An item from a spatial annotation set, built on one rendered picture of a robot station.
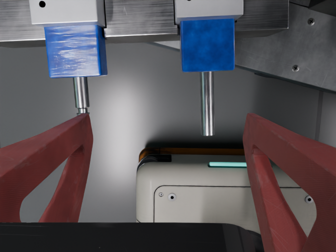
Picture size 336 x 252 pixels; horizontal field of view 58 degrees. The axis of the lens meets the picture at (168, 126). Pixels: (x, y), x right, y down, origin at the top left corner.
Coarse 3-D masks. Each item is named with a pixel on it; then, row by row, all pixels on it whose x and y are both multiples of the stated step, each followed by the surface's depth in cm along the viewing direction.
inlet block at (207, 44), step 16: (176, 0) 22; (192, 0) 22; (208, 0) 22; (224, 0) 22; (240, 0) 22; (176, 16) 22; (192, 16) 22; (208, 16) 23; (224, 16) 23; (192, 32) 24; (208, 32) 24; (224, 32) 24; (192, 48) 24; (208, 48) 24; (224, 48) 24; (192, 64) 24; (208, 64) 24; (224, 64) 24; (208, 80) 25; (208, 96) 26; (208, 112) 26; (208, 128) 26
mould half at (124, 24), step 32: (0, 0) 25; (128, 0) 25; (160, 0) 25; (256, 0) 25; (288, 0) 25; (0, 32) 25; (32, 32) 25; (128, 32) 25; (160, 32) 25; (256, 32) 27
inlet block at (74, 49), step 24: (48, 0) 22; (72, 0) 22; (96, 0) 22; (48, 24) 23; (72, 24) 23; (96, 24) 24; (48, 48) 24; (72, 48) 24; (96, 48) 24; (72, 72) 24; (96, 72) 24
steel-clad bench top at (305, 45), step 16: (304, 0) 30; (288, 16) 30; (304, 16) 30; (320, 16) 30; (288, 32) 31; (304, 32) 30; (320, 32) 30; (240, 48) 31; (256, 48) 31; (272, 48) 31; (288, 48) 31; (304, 48) 31; (320, 48) 31; (240, 64) 31; (256, 64) 31; (272, 64) 31; (288, 64) 31; (304, 64) 31; (320, 64) 31; (304, 80) 31; (320, 80) 31
